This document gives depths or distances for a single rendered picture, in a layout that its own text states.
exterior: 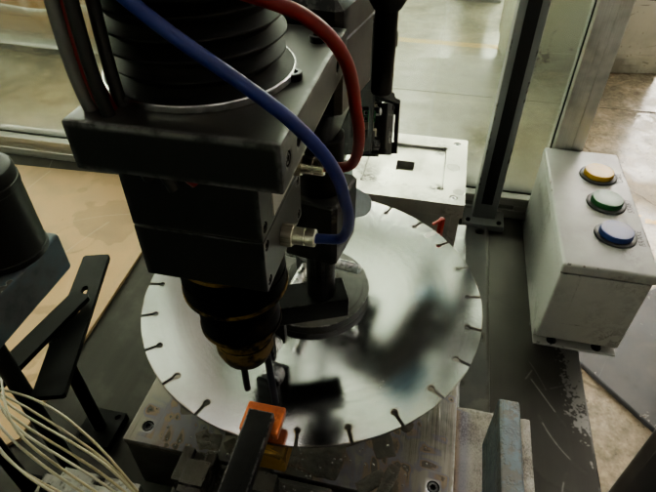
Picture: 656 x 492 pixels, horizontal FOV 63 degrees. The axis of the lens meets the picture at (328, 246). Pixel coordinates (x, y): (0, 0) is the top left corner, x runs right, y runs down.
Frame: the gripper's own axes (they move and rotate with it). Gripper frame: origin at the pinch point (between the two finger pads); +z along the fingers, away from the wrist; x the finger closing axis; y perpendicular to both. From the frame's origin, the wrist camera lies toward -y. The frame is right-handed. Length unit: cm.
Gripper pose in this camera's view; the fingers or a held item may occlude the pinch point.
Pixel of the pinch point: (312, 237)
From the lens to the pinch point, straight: 53.6
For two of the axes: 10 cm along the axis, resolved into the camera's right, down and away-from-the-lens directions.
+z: -0.4, 9.9, 1.5
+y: 9.0, 1.0, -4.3
